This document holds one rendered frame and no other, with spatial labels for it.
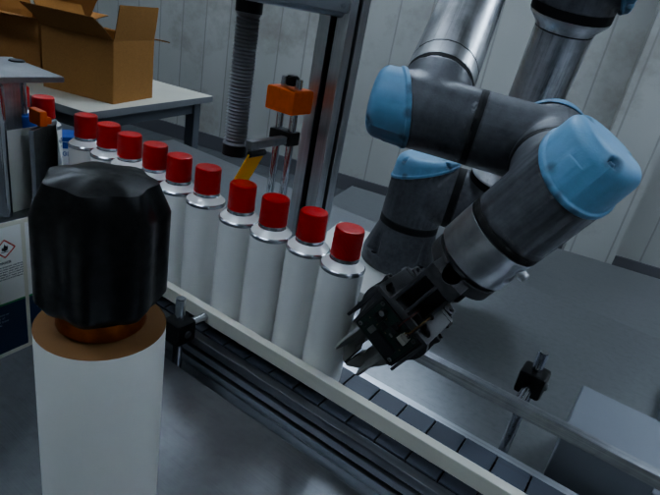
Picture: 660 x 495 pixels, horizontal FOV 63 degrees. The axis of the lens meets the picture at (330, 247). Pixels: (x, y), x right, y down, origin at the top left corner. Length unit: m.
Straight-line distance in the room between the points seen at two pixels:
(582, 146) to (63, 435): 0.42
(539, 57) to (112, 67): 1.79
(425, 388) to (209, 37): 4.09
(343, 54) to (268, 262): 0.28
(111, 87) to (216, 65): 2.33
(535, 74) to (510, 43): 2.95
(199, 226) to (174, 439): 0.27
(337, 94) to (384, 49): 3.29
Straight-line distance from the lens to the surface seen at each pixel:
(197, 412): 0.62
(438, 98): 0.53
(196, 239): 0.72
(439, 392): 0.80
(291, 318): 0.64
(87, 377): 0.39
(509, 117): 0.53
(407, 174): 0.98
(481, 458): 0.65
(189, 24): 4.77
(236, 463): 0.57
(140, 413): 0.43
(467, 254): 0.47
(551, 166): 0.44
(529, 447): 0.78
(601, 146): 0.44
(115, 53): 2.35
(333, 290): 0.59
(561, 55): 0.88
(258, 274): 0.65
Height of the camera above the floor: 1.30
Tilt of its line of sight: 24 degrees down
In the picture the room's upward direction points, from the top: 11 degrees clockwise
